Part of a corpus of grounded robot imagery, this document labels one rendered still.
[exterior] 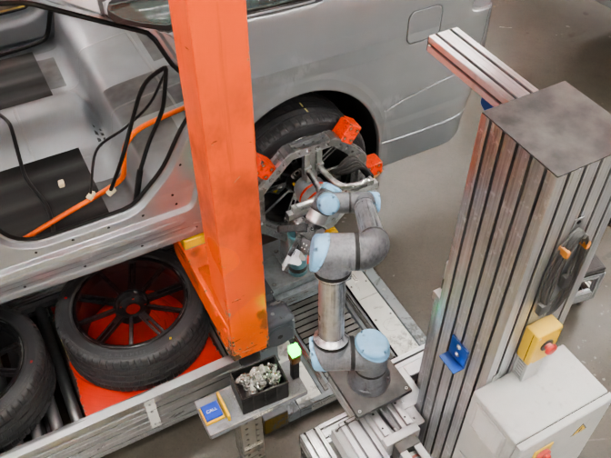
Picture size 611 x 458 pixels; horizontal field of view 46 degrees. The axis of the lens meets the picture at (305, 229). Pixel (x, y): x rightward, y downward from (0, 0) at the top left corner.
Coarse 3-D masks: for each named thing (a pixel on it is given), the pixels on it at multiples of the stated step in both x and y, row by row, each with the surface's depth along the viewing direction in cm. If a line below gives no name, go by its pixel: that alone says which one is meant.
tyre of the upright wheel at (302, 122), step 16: (304, 96) 308; (320, 96) 314; (272, 112) 300; (288, 112) 298; (304, 112) 297; (320, 112) 301; (336, 112) 308; (256, 128) 296; (272, 128) 294; (288, 128) 291; (304, 128) 295; (320, 128) 299; (256, 144) 293; (272, 144) 292
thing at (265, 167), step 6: (258, 156) 286; (264, 156) 291; (258, 162) 285; (264, 162) 285; (270, 162) 291; (258, 168) 285; (264, 168) 287; (270, 168) 288; (258, 174) 287; (264, 174) 289; (270, 174) 291
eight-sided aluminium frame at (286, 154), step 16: (288, 144) 292; (304, 144) 296; (320, 144) 293; (336, 144) 298; (352, 144) 309; (272, 160) 293; (288, 160) 290; (272, 176) 292; (352, 176) 324; (272, 224) 319
